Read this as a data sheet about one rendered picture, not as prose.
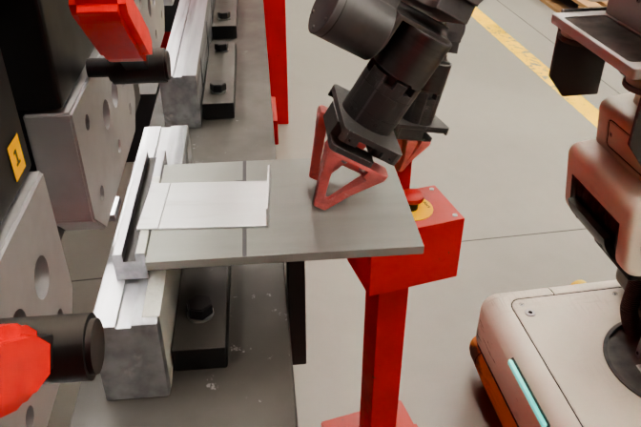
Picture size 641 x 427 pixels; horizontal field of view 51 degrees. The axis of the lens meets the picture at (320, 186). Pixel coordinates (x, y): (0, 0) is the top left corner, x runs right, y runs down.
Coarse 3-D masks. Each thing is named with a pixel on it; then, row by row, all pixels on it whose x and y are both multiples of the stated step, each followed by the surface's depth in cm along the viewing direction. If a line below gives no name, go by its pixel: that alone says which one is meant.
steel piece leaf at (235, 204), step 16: (176, 192) 71; (192, 192) 71; (208, 192) 71; (224, 192) 71; (240, 192) 71; (256, 192) 71; (176, 208) 69; (192, 208) 69; (208, 208) 69; (224, 208) 69; (240, 208) 69; (256, 208) 69; (160, 224) 66; (176, 224) 66; (192, 224) 66; (208, 224) 66; (224, 224) 66; (240, 224) 66; (256, 224) 66
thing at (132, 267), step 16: (144, 160) 77; (160, 160) 77; (144, 176) 76; (160, 176) 75; (144, 192) 73; (128, 208) 69; (128, 224) 67; (128, 240) 66; (128, 256) 64; (144, 256) 63; (128, 272) 64; (144, 272) 64
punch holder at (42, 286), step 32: (0, 64) 23; (0, 96) 23; (0, 128) 23; (0, 160) 23; (0, 192) 23; (32, 192) 25; (0, 224) 23; (32, 224) 25; (0, 256) 22; (32, 256) 25; (64, 256) 28; (0, 288) 22; (32, 288) 24; (64, 288) 28; (32, 416) 24
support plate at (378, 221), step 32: (256, 160) 77; (288, 160) 77; (320, 160) 77; (288, 192) 72; (384, 192) 72; (288, 224) 67; (320, 224) 67; (352, 224) 67; (384, 224) 67; (160, 256) 62; (192, 256) 62; (224, 256) 62; (256, 256) 62; (288, 256) 63; (320, 256) 63; (352, 256) 63
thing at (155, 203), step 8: (152, 184) 73; (160, 184) 73; (168, 184) 73; (152, 192) 71; (160, 192) 71; (152, 200) 70; (160, 200) 70; (144, 208) 69; (152, 208) 69; (160, 208) 69; (144, 216) 67; (152, 216) 67; (160, 216) 67; (144, 224) 66; (152, 224) 66
